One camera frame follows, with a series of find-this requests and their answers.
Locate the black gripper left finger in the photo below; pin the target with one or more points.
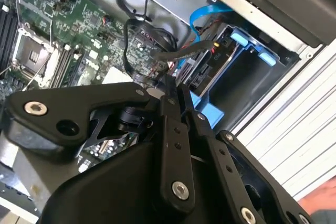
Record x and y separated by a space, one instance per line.
65 103

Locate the person's hand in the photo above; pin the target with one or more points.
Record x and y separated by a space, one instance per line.
323 197

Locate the hard disk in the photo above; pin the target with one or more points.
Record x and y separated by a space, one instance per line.
202 77

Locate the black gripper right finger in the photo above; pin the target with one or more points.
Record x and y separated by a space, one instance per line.
225 161

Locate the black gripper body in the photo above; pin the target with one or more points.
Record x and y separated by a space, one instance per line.
118 187

